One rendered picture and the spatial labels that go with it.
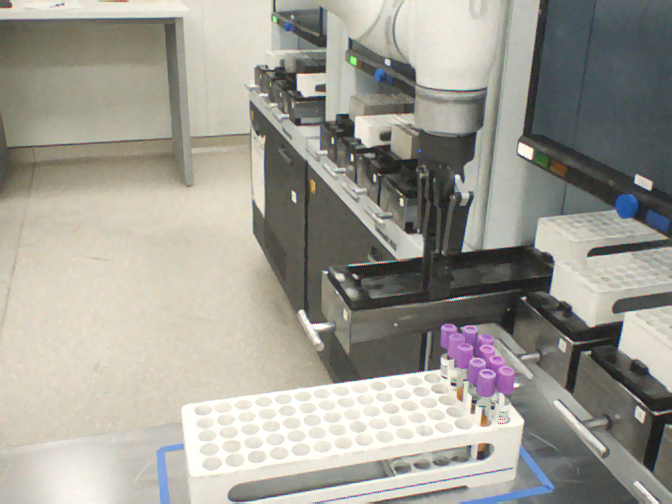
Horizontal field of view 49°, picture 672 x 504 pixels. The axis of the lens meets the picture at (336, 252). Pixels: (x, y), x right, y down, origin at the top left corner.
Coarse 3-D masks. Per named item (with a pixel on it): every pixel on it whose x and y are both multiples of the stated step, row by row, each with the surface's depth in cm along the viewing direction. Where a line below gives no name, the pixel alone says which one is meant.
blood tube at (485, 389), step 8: (480, 376) 63; (488, 376) 63; (480, 384) 63; (488, 384) 63; (480, 392) 63; (488, 392) 63; (480, 400) 64; (488, 400) 64; (480, 408) 64; (488, 408) 64; (480, 416) 64; (488, 416) 64; (480, 424) 65; (488, 424) 65; (472, 448) 66; (480, 448) 66; (472, 456) 67; (480, 456) 66
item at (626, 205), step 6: (618, 198) 90; (624, 198) 89; (630, 198) 88; (618, 204) 90; (624, 204) 89; (630, 204) 88; (636, 204) 88; (618, 210) 90; (624, 210) 89; (630, 210) 88; (636, 210) 88; (624, 216) 89; (630, 216) 88
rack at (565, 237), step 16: (544, 224) 115; (560, 224) 115; (576, 224) 115; (592, 224) 115; (608, 224) 116; (624, 224) 115; (640, 224) 116; (544, 240) 115; (560, 240) 111; (576, 240) 109; (592, 240) 109; (608, 240) 110; (624, 240) 111; (640, 240) 112; (656, 240) 119; (560, 256) 112; (576, 256) 110; (592, 256) 118
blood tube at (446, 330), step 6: (450, 324) 71; (444, 330) 70; (450, 330) 70; (456, 330) 70; (444, 336) 70; (444, 342) 70; (444, 348) 71; (444, 354) 71; (444, 360) 71; (444, 366) 71; (444, 372) 71; (444, 378) 72
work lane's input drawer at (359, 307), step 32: (480, 256) 117; (512, 256) 118; (544, 256) 114; (352, 288) 103; (384, 288) 107; (416, 288) 107; (480, 288) 106; (512, 288) 107; (544, 288) 108; (352, 320) 100; (384, 320) 102; (416, 320) 103; (448, 320) 105; (480, 320) 107
